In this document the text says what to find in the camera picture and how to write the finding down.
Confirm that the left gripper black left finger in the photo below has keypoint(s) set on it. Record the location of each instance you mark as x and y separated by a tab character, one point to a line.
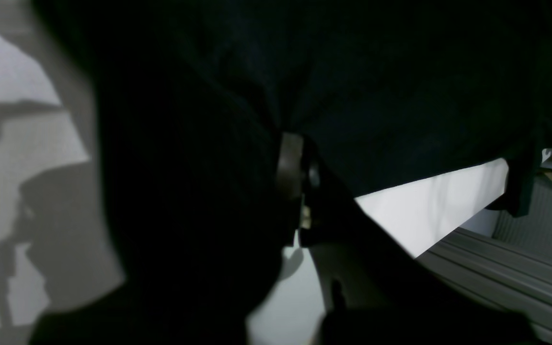
199	253

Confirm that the aluminium table frame rail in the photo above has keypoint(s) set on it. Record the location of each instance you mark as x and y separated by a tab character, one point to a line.
499	275

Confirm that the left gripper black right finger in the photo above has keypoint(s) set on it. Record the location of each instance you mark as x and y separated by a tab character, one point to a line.
377	293

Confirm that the black t-shirt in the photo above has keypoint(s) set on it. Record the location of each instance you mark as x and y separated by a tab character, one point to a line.
390	91

